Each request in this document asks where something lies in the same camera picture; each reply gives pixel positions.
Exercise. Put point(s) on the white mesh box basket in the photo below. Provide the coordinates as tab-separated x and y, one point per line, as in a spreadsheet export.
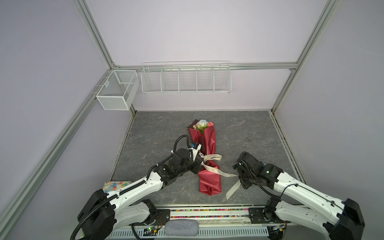
118	91

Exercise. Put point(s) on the grey foam pad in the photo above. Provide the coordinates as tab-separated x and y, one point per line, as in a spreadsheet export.
182	228

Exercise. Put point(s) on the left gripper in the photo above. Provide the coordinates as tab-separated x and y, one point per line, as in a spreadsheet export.
197	161

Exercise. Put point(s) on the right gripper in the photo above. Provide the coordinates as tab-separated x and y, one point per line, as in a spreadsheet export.
243	182

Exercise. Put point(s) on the red wrapping paper sheet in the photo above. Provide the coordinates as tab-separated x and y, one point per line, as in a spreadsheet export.
203	133

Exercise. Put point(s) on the cream ribbon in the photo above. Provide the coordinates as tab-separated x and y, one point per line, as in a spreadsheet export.
210	175

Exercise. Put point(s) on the white wire shelf basket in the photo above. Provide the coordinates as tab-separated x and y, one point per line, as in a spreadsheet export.
190	77

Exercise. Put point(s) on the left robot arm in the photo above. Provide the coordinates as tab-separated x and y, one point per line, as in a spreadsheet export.
105	212

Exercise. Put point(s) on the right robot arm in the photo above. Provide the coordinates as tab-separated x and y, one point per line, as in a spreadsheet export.
298	203

